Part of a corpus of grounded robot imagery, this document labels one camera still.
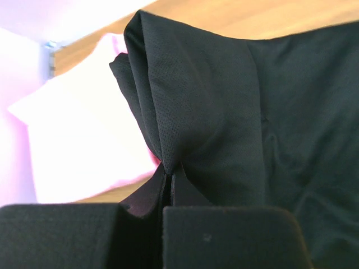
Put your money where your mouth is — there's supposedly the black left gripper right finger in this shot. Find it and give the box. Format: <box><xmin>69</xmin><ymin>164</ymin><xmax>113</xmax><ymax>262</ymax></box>
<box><xmin>162</xmin><ymin>168</ymin><xmax>312</xmax><ymax>268</ymax></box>

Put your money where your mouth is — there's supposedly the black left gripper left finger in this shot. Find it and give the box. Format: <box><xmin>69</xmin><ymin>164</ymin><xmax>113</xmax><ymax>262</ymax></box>
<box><xmin>1</xmin><ymin>166</ymin><xmax>167</xmax><ymax>268</ymax></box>

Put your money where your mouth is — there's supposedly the black t-shirt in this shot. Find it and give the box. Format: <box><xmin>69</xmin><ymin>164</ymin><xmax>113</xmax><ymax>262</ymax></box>
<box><xmin>110</xmin><ymin>10</ymin><xmax>358</xmax><ymax>268</ymax></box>

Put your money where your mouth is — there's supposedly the folded pink t-shirt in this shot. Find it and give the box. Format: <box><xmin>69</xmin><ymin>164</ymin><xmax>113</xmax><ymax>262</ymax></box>
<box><xmin>9</xmin><ymin>33</ymin><xmax>158</xmax><ymax>203</ymax></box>

